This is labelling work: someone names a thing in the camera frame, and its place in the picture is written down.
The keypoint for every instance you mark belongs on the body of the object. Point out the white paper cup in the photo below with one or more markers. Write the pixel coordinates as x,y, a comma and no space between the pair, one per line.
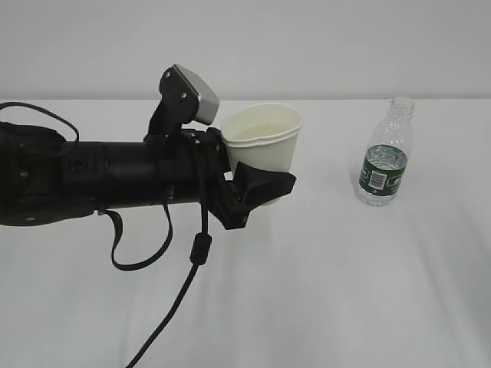
263,136

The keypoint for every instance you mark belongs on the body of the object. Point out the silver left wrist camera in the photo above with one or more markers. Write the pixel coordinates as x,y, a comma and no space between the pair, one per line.
184,98

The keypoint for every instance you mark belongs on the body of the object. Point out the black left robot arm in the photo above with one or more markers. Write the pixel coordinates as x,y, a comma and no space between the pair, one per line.
46,179

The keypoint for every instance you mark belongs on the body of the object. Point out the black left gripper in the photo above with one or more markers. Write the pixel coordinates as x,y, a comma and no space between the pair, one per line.
191,167

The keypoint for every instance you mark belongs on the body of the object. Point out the clear green-label water bottle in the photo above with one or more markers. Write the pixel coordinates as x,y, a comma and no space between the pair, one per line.
387,154

